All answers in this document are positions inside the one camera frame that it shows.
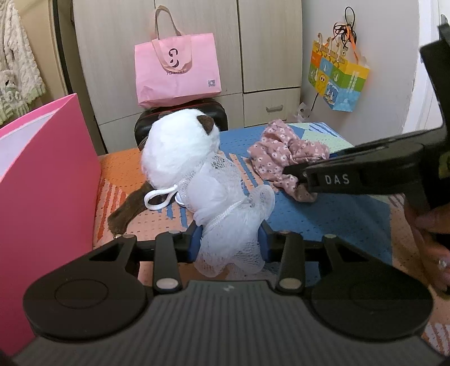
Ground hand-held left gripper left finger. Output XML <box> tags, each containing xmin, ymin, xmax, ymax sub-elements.
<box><xmin>88</xmin><ymin>225</ymin><xmax>204</xmax><ymax>295</ymax></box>

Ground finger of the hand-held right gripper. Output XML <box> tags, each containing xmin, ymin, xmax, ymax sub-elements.
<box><xmin>282</xmin><ymin>127</ymin><xmax>447</xmax><ymax>196</ymax></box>

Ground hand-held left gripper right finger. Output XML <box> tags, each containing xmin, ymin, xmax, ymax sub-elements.
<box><xmin>258</xmin><ymin>220</ymin><xmax>357</xmax><ymax>295</ymax></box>

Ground white mesh bath pouf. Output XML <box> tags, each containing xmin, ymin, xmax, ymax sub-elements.
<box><xmin>144</xmin><ymin>151</ymin><xmax>276</xmax><ymax>280</ymax></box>

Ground pink floral scrunchie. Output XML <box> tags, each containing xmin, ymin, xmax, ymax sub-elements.
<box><xmin>248</xmin><ymin>119</ymin><xmax>331</xmax><ymax>203</ymax></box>

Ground pink paper bag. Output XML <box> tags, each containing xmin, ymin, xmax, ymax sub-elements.
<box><xmin>0</xmin><ymin>93</ymin><xmax>102</xmax><ymax>356</ymax></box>

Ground person's right hand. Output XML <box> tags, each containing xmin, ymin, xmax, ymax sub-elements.
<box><xmin>404</xmin><ymin>204</ymin><xmax>450</xmax><ymax>293</ymax></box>

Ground patchwork blanket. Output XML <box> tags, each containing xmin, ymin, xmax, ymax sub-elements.
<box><xmin>93</xmin><ymin>121</ymin><xmax>450</xmax><ymax>354</ymax></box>

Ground colourful gift bag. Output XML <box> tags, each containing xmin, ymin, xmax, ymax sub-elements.
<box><xmin>307</xmin><ymin>33</ymin><xmax>370</xmax><ymax>112</ymax></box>

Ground white plush toy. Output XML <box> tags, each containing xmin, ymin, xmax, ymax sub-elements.
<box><xmin>107</xmin><ymin>108</ymin><xmax>223</xmax><ymax>236</ymax></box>

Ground black suitcase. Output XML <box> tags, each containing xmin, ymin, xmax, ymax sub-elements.
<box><xmin>134</xmin><ymin>99</ymin><xmax>229</xmax><ymax>150</ymax></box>

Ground pink tote bag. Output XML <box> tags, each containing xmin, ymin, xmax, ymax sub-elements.
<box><xmin>134</xmin><ymin>5</ymin><xmax>222</xmax><ymax>109</ymax></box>

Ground beige wooden wardrobe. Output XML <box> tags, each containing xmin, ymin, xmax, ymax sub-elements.
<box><xmin>53</xmin><ymin>0</ymin><xmax>303</xmax><ymax>155</ymax></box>

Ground black clothes rack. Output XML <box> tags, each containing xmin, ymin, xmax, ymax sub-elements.
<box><xmin>52</xmin><ymin>0</ymin><xmax>108</xmax><ymax>155</ymax></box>

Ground cream fuzzy cardigan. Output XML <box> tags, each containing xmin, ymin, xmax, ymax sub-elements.
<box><xmin>0</xmin><ymin>0</ymin><xmax>46</xmax><ymax>125</ymax></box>

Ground black cord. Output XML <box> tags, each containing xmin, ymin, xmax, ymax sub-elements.
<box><xmin>333</xmin><ymin>6</ymin><xmax>356</xmax><ymax>39</ymax></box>

